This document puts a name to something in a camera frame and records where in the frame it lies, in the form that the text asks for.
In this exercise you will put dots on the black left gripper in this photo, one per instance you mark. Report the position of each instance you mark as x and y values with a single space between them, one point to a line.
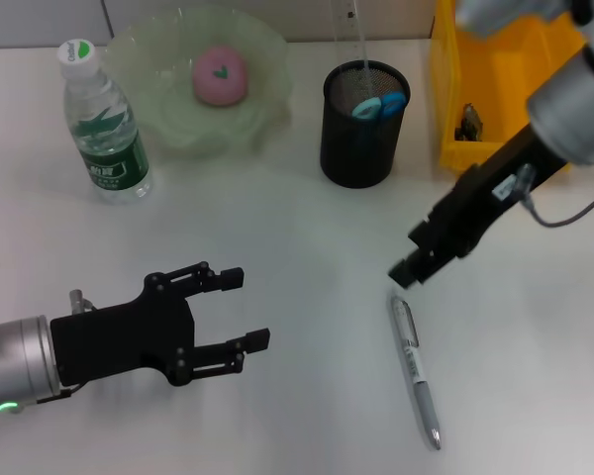
124 341

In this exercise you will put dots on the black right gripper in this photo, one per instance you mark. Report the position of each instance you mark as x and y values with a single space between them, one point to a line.
480 203

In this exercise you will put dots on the silver grey pen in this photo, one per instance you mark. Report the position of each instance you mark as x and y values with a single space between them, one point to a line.
416 366

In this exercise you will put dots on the blue teal scissors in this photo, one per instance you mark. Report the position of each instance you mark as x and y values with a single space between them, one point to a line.
371 109

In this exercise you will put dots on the clear green-label water bottle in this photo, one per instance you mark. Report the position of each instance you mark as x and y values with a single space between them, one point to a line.
109 138

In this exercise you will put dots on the pink toy peach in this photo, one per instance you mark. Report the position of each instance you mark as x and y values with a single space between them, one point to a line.
220 74

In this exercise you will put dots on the clear plastic ruler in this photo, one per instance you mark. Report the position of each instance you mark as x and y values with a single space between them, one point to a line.
349 25

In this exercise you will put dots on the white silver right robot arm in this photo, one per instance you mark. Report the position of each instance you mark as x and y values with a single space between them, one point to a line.
569 114

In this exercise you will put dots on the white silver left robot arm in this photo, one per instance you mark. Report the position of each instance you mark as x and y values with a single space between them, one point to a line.
15 361

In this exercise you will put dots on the black mesh pen holder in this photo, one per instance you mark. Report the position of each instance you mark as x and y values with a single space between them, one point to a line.
356 153

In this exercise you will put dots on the green glass fruit plate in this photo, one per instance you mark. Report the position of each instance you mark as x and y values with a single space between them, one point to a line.
178 119

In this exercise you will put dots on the yellow plastic bin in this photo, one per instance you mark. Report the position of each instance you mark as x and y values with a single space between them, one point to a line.
500 74

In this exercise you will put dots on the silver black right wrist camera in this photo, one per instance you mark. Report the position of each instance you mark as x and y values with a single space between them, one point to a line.
500 12

